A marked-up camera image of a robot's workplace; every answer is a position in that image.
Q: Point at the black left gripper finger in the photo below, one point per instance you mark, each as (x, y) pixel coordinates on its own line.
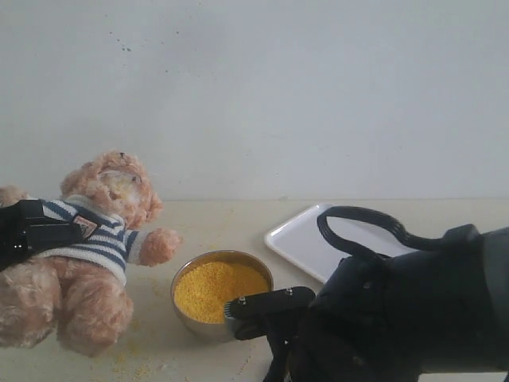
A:
(44, 236)

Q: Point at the beige teddy bear striped sweater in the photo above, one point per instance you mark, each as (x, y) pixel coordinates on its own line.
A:
(79, 291)

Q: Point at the yellow millet grains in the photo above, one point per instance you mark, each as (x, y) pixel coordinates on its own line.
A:
(202, 293)

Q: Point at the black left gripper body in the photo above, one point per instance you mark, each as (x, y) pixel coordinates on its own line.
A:
(19, 232)

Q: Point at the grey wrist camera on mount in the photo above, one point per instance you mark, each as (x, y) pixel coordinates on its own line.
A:
(276, 312)

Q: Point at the white rectangular plastic tray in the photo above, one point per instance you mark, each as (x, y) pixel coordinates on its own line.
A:
(299, 241)

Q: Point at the steel bowl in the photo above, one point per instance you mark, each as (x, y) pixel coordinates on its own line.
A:
(217, 332)

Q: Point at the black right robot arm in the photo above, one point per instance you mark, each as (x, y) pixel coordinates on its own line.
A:
(441, 311)

